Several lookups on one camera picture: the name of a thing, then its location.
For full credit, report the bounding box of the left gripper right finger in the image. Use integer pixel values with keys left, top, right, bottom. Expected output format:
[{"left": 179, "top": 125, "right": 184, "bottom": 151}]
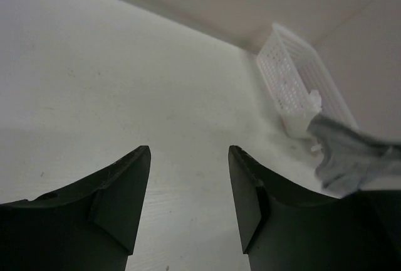
[{"left": 228, "top": 146, "right": 400, "bottom": 270}]

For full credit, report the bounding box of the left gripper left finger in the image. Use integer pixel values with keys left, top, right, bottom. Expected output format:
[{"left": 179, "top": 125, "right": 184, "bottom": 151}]
[{"left": 1, "top": 146, "right": 151, "bottom": 270}]

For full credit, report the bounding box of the white tank top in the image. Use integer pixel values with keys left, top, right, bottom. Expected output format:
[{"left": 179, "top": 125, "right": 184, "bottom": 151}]
[{"left": 282, "top": 90, "right": 322, "bottom": 153}]

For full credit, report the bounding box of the white plastic basket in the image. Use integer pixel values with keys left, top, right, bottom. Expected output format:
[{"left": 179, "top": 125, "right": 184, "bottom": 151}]
[{"left": 256, "top": 23, "right": 358, "bottom": 129}]

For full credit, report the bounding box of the grey tank top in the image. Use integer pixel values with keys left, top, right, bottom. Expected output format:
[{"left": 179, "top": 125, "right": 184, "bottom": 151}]
[{"left": 308, "top": 114, "right": 400, "bottom": 196}]

